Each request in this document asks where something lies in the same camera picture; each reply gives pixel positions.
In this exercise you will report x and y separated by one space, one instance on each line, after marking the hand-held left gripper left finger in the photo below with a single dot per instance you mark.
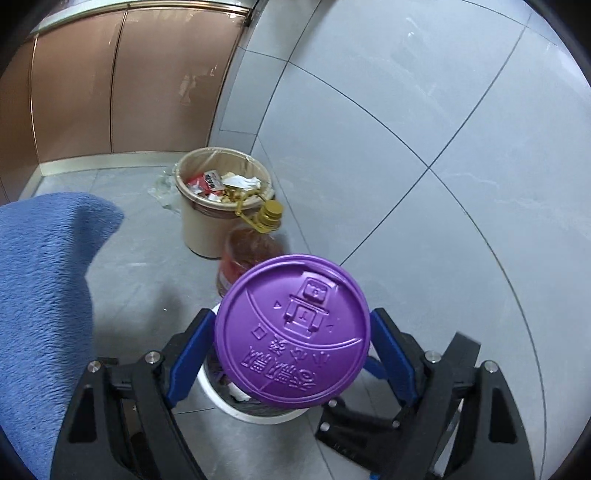
191 350

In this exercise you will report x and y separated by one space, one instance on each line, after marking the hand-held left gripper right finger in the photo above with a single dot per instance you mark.
392 355

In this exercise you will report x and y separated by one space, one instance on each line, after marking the white waste bin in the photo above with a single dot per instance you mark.
258 417

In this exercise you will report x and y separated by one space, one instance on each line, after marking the purple plastic cup lid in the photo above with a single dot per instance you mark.
291 332

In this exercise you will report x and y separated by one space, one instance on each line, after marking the oil bottle with yellow cap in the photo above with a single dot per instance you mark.
244 254

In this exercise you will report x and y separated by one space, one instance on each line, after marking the beige waste bin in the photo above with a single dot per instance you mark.
203 230

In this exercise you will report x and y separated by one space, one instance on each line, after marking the blue fleece cloth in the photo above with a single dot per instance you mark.
41 300

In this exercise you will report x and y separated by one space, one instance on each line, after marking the clear bin liner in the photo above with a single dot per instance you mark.
164 189

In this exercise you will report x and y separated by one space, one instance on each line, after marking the red white wrapper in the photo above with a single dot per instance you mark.
207 181

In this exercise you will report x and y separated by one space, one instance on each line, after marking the crumpled white paper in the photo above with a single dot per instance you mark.
242 181

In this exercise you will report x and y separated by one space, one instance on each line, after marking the brown kitchen cabinet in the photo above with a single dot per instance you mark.
152 83

